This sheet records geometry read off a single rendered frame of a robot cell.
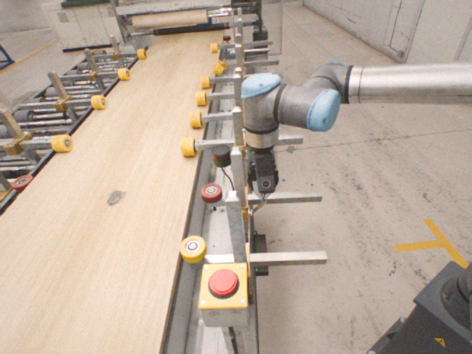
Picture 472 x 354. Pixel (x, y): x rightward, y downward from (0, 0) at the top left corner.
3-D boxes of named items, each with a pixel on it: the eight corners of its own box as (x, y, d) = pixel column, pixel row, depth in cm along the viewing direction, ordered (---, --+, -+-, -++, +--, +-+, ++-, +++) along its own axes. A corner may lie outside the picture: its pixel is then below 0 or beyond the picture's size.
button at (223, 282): (237, 273, 43) (236, 267, 42) (237, 298, 40) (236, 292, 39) (212, 274, 43) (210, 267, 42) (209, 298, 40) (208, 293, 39)
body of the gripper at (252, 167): (274, 163, 86) (274, 129, 78) (276, 182, 79) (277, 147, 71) (248, 164, 86) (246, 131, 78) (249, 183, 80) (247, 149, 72)
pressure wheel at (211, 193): (225, 202, 114) (222, 181, 107) (224, 216, 108) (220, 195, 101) (206, 203, 115) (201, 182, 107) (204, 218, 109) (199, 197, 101)
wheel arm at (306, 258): (323, 257, 91) (325, 249, 88) (326, 266, 89) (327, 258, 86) (193, 261, 94) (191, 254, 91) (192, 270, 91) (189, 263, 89)
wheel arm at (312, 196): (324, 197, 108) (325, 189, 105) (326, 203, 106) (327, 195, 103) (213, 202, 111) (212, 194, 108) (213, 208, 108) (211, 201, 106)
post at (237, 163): (248, 238, 119) (241, 145, 88) (249, 245, 117) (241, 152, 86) (241, 238, 120) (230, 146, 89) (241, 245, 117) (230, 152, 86)
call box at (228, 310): (249, 286, 49) (246, 262, 44) (250, 329, 43) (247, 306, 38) (210, 287, 49) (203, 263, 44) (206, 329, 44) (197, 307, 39)
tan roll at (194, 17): (256, 17, 298) (256, 3, 290) (257, 19, 289) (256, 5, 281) (128, 29, 307) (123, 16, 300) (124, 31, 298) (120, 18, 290)
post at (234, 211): (249, 288, 97) (239, 187, 66) (250, 298, 95) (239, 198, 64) (239, 289, 98) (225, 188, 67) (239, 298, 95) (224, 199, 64)
